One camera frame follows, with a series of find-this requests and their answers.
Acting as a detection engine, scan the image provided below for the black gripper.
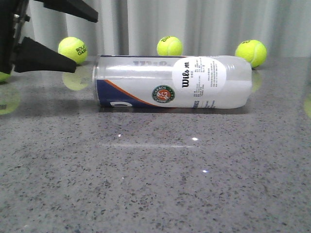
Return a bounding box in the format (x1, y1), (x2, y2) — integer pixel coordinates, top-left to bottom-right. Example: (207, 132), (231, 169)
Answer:
(0, 0), (98, 74)

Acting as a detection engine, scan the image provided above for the white Wilson tennis ball can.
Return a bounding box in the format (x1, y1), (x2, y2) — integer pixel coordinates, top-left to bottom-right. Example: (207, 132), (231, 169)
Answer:
(92, 55), (252, 109)

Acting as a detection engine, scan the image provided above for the Roland Garros tennis ball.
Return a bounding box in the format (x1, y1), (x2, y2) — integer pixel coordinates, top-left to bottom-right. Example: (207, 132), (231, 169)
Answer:
(58, 37), (88, 65)

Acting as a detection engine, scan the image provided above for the far left tennis ball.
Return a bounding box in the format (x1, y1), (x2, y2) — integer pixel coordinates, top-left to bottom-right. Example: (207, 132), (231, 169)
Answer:
(0, 72), (11, 83)

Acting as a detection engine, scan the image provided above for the centre tennis ball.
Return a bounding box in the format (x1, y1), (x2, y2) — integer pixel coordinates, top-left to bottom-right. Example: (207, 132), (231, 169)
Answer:
(156, 36), (183, 56)

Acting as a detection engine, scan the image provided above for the right tennis ball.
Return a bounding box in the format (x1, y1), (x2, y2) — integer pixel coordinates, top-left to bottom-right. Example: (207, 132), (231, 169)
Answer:
(235, 40), (267, 68)

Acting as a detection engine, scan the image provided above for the grey pleated curtain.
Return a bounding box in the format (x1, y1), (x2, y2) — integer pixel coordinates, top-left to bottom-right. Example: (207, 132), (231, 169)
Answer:
(23, 0), (311, 57)

